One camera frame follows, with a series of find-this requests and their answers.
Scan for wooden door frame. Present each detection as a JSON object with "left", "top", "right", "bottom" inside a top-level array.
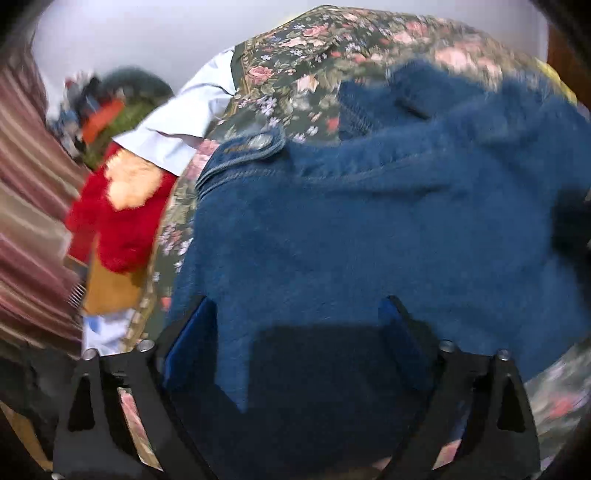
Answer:
[{"left": 549, "top": 21, "right": 591, "bottom": 95}]

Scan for striped red curtain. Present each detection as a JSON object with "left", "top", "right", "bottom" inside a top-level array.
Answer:
[{"left": 0, "top": 53, "right": 92, "bottom": 358}]

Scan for grey green pillow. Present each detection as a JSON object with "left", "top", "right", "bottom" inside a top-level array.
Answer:
[{"left": 98, "top": 67, "right": 175, "bottom": 108}]

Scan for white cloth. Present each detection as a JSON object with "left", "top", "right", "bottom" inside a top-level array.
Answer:
[{"left": 112, "top": 48, "right": 237, "bottom": 177}]

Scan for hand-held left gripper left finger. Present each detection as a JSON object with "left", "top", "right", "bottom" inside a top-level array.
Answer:
[{"left": 52, "top": 295, "right": 219, "bottom": 480}]

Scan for orange box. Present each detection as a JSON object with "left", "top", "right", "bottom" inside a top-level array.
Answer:
[{"left": 81, "top": 100, "right": 126, "bottom": 142}]

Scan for pile of clutter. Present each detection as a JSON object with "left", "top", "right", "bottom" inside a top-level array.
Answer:
[{"left": 47, "top": 71, "right": 103, "bottom": 158}]

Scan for red plush toy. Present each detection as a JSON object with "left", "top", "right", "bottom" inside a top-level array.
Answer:
[{"left": 65, "top": 142, "right": 179, "bottom": 276}]

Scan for blue denim jacket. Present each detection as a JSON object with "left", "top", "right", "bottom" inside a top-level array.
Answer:
[{"left": 164, "top": 58, "right": 591, "bottom": 480}]

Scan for yellow blanket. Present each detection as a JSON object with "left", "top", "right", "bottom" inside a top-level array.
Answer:
[{"left": 538, "top": 58, "right": 580, "bottom": 104}]

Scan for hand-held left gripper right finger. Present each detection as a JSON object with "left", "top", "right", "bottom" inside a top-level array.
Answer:
[{"left": 379, "top": 295, "right": 541, "bottom": 480}]

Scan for scattered papers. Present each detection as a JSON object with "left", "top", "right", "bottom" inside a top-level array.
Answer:
[{"left": 82, "top": 308, "right": 137, "bottom": 357}]

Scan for floral bedspread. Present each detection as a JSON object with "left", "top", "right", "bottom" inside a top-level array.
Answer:
[{"left": 117, "top": 4, "right": 591, "bottom": 469}]

